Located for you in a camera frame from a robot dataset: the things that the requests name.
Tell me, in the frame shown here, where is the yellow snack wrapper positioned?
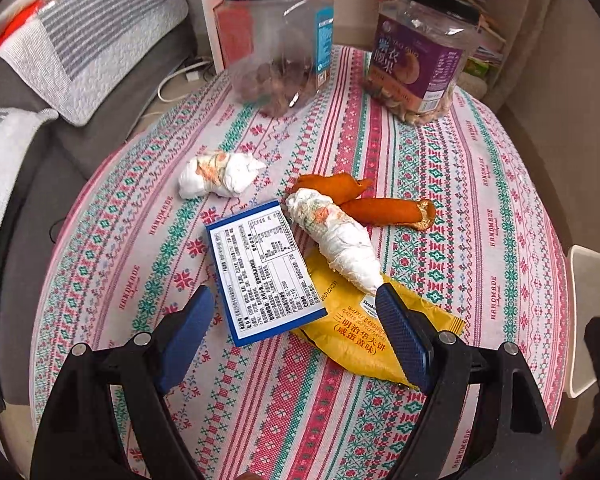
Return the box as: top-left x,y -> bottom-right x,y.
291,246 -> 466,390

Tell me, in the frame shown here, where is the blue white paper box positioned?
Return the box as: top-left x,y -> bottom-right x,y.
207,200 -> 327,347

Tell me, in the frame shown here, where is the orange peel long piece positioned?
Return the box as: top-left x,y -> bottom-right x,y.
340,197 -> 437,231

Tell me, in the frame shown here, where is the long white tissue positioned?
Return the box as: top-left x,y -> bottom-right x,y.
286,188 -> 384,296

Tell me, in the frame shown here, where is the small white tissue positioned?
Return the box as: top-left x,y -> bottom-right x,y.
178,151 -> 266,200

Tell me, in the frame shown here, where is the white trash bin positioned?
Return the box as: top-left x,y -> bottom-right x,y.
564,245 -> 600,399

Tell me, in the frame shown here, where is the patterned pink green tablecloth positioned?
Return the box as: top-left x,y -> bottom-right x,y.
29,47 -> 569,479

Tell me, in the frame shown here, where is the grey sofa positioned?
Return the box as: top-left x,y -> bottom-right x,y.
0,21 -> 197,413

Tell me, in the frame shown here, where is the grey striped quilted cover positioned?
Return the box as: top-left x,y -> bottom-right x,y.
0,0 -> 188,126

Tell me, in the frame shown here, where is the clear jar purple label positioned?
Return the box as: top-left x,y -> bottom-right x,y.
364,0 -> 480,125

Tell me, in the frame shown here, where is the red orange pillow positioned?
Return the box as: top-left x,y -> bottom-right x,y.
0,0 -> 42,47

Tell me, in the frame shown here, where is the clear jar blue label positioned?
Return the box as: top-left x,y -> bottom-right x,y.
213,0 -> 335,118

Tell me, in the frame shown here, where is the white power cable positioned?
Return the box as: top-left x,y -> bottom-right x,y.
156,58 -> 214,104

